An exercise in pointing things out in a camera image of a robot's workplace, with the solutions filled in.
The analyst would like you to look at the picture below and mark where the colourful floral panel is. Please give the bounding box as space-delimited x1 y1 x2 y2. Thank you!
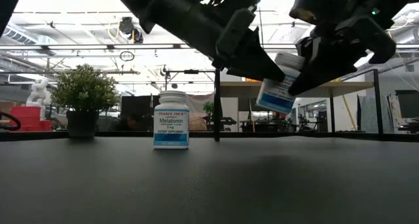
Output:
388 93 399 130

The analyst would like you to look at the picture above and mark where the black monitor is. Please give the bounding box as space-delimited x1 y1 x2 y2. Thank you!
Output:
395 89 419 120
120 95 155 120

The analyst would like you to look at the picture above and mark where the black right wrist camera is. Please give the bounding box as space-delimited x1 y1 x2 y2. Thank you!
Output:
289 0 328 26

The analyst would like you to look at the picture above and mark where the white melatonin bottle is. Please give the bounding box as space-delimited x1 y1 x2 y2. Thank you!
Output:
255 51 306 115
153 90 191 150

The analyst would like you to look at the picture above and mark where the person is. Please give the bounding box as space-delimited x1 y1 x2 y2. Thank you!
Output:
107 113 145 132

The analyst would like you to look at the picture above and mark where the wooden shelf, black frame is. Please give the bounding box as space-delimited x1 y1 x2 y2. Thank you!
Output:
214 68 384 143

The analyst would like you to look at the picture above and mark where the green potted plant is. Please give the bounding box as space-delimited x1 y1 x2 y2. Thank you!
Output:
50 63 120 140

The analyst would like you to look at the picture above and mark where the tan woven basket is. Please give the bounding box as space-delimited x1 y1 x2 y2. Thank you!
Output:
189 115 210 132

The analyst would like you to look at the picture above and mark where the red plastic bin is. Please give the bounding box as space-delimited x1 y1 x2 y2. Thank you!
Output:
18 119 53 132
10 105 42 121

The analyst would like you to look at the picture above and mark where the thick black cable loop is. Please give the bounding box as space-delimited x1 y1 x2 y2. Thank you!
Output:
0 111 22 132

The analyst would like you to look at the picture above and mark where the yellow hanging cable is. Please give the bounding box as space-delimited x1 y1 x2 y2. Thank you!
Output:
342 97 358 132

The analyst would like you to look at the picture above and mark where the hanging black ring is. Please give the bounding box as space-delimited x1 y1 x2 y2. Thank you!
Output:
119 50 136 62

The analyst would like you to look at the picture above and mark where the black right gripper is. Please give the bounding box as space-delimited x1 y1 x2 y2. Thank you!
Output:
287 16 397 96

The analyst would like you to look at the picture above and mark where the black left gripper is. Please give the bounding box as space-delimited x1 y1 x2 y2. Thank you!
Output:
153 0 286 83

